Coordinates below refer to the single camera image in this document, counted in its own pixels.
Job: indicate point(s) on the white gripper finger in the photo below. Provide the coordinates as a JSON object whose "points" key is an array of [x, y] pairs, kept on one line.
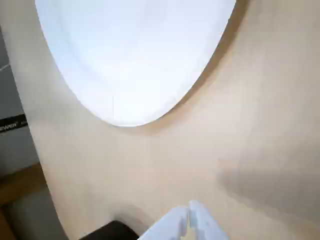
{"points": [[166, 225], [207, 222]]}

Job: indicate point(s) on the black pot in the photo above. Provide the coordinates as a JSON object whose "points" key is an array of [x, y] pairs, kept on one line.
{"points": [[112, 231]]}

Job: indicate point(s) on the white dish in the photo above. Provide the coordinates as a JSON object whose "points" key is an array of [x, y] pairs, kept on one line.
{"points": [[135, 55]]}

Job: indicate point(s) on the wooden beam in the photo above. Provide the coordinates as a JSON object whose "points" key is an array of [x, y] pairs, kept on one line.
{"points": [[22, 183]]}

